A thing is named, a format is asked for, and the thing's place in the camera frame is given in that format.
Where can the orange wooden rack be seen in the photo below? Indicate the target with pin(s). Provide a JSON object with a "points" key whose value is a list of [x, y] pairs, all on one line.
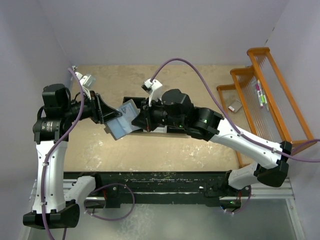
{"points": [[284, 120]]}

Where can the grey card holder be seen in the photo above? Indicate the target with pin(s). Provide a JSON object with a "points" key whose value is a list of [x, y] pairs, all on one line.
{"points": [[122, 125]]}

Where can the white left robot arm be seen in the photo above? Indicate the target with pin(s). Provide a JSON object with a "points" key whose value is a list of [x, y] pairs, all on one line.
{"points": [[55, 120]]}

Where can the pink marker pen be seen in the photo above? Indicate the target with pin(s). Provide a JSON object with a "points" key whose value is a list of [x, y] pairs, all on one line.
{"points": [[258, 89]]}

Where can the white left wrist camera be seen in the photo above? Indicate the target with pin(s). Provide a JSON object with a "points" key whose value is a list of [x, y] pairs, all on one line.
{"points": [[86, 81]]}

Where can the black bin with gold cards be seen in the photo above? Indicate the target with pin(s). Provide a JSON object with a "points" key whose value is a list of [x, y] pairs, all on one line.
{"points": [[176, 130]]}

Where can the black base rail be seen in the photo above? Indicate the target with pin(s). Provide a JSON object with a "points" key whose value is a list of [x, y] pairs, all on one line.
{"points": [[207, 188]]}

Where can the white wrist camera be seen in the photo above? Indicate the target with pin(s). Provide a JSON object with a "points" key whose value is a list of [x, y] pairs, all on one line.
{"points": [[86, 81], [154, 88]]}

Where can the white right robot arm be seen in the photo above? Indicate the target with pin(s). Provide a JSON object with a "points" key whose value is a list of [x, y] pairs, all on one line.
{"points": [[175, 109]]}

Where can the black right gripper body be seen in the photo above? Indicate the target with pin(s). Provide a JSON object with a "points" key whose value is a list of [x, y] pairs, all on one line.
{"points": [[156, 114]]}

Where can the green marker pen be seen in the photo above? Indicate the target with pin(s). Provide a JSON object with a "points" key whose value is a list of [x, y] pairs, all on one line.
{"points": [[263, 101]]}

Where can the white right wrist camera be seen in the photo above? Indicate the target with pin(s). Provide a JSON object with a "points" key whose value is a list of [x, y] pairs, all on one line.
{"points": [[154, 88]]}

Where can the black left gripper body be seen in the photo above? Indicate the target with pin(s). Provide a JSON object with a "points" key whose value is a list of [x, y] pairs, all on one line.
{"points": [[95, 114]]}

